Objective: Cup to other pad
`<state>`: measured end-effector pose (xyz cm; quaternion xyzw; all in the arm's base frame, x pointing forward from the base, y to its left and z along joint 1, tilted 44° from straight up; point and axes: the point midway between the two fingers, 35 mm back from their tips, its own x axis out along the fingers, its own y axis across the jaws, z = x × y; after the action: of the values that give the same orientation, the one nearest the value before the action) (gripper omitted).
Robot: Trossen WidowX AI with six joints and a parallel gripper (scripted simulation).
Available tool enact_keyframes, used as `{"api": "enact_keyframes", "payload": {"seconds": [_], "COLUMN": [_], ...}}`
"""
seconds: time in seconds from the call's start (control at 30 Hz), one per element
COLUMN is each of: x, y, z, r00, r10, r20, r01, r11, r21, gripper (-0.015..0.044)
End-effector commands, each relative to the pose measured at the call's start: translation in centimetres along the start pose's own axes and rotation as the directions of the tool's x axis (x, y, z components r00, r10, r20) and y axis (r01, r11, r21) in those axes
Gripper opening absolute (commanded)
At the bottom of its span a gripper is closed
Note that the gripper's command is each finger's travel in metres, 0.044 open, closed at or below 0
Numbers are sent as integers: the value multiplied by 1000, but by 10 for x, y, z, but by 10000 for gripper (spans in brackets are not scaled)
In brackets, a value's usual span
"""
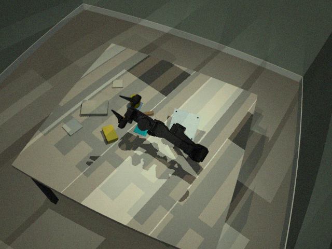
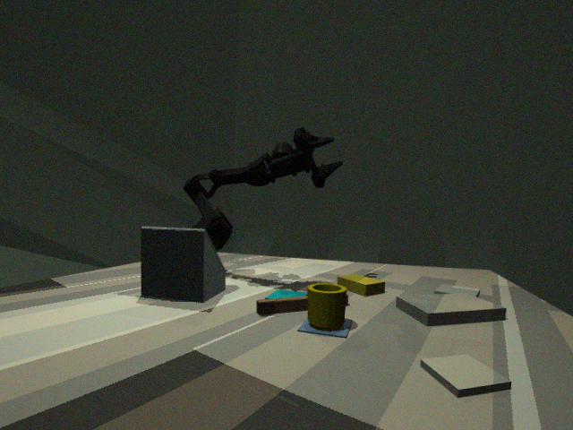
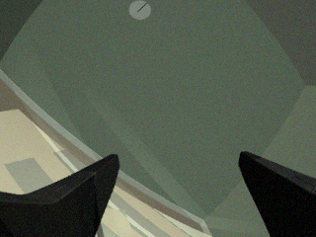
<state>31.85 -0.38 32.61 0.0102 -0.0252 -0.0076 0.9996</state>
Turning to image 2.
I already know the olive yellow rectangular block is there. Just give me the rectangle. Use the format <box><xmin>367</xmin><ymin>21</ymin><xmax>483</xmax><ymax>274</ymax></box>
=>
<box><xmin>338</xmin><ymin>274</ymin><xmax>385</xmax><ymax>297</ymax></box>

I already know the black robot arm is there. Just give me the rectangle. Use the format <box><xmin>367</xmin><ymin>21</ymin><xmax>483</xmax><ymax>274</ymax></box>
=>
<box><xmin>184</xmin><ymin>142</ymin><xmax>301</xmax><ymax>251</ymax></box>

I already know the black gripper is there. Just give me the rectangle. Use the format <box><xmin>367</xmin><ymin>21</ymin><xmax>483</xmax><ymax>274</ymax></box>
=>
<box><xmin>285</xmin><ymin>127</ymin><xmax>343</xmax><ymax>188</ymax></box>

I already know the brown wooden bar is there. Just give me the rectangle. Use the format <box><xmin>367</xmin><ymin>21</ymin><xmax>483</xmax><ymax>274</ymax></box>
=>
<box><xmin>256</xmin><ymin>296</ymin><xmax>308</xmax><ymax>315</ymax></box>

